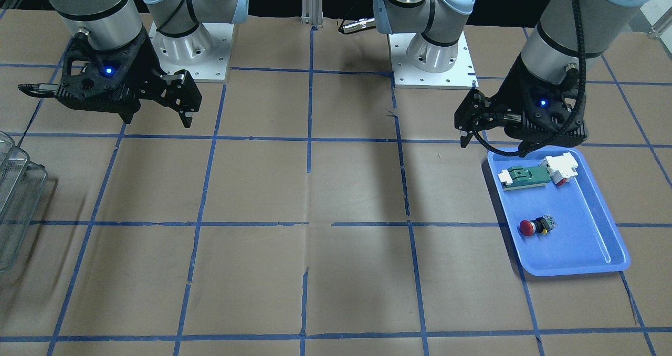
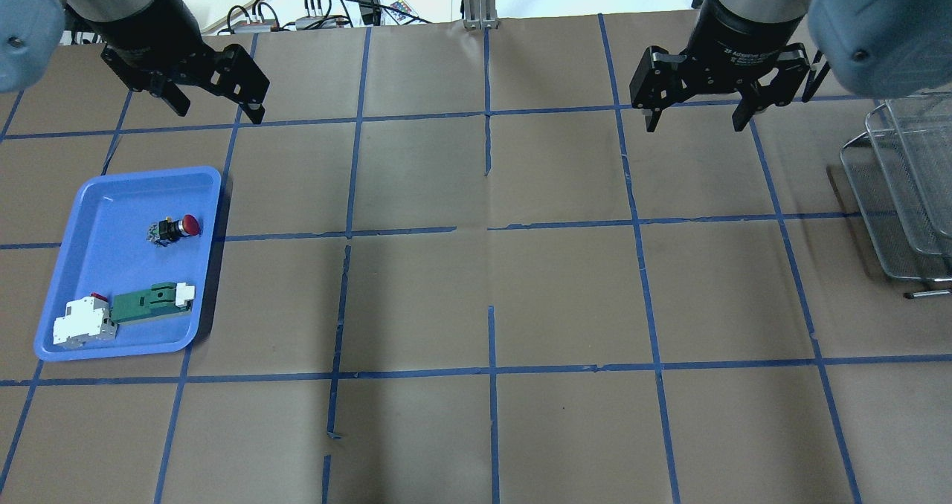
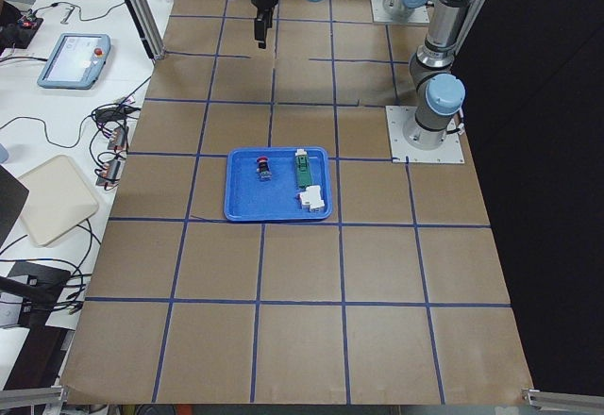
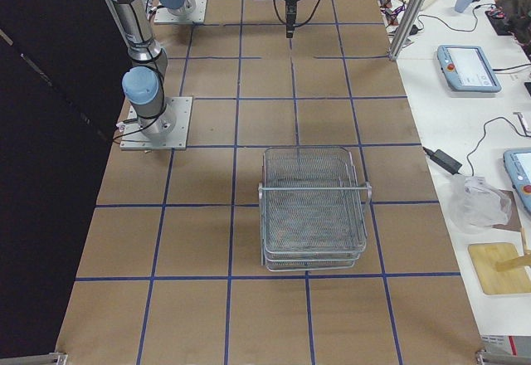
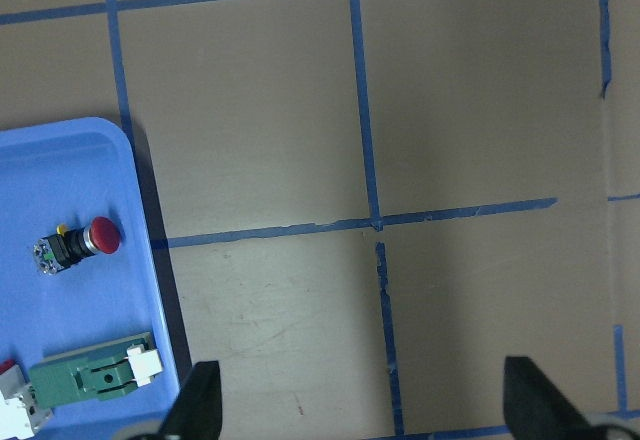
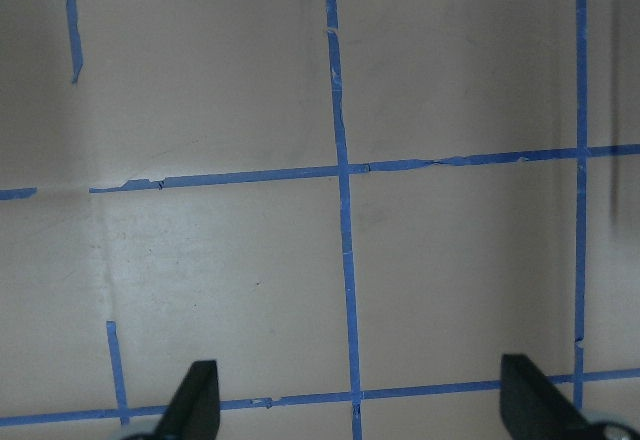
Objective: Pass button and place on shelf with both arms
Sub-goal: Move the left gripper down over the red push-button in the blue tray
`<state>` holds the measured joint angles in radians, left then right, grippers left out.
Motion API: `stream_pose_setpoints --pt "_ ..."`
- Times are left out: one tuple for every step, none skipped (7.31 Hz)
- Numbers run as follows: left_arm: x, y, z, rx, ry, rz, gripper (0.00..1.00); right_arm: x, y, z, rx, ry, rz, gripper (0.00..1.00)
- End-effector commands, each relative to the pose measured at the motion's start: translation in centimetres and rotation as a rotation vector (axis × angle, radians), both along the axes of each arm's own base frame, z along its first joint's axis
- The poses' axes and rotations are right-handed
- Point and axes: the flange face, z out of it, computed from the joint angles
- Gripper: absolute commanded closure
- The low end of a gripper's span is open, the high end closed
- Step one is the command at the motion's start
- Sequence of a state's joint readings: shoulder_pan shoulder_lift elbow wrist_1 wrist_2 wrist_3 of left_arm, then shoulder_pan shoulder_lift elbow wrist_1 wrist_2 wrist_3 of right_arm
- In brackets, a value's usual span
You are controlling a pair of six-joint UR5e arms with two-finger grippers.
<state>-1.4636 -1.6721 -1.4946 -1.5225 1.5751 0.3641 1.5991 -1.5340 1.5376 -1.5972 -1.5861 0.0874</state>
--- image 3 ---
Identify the red emergency stop button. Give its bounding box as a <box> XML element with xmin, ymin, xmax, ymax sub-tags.
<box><xmin>256</xmin><ymin>156</ymin><xmax>272</xmax><ymax>181</ymax></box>

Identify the green terminal block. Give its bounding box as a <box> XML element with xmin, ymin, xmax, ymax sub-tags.
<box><xmin>294</xmin><ymin>148</ymin><xmax>312</xmax><ymax>189</ymax></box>

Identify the blue plastic tray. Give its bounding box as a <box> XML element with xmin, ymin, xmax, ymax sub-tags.
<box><xmin>224</xmin><ymin>146</ymin><xmax>333</xmax><ymax>223</ymax></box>

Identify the white circuit breaker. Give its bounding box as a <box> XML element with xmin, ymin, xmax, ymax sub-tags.
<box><xmin>297</xmin><ymin>185</ymin><xmax>327</xmax><ymax>213</ymax></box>

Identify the near blue teach pendant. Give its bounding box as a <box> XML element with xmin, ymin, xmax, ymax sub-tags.
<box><xmin>37</xmin><ymin>33</ymin><xmax>111</xmax><ymax>90</ymax></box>

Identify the brown paper table cover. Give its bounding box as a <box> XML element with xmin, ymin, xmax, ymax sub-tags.
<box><xmin>61</xmin><ymin>0</ymin><xmax>531</xmax><ymax>405</ymax></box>

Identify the aluminium frame post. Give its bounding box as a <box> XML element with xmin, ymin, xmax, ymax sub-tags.
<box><xmin>124</xmin><ymin>0</ymin><xmax>165</xmax><ymax>61</ymax></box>

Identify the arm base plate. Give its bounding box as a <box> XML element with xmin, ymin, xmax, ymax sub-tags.
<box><xmin>371</xmin><ymin>0</ymin><xmax>430</xmax><ymax>26</ymax></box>
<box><xmin>386</xmin><ymin>106</ymin><xmax>464</xmax><ymax>165</ymax></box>

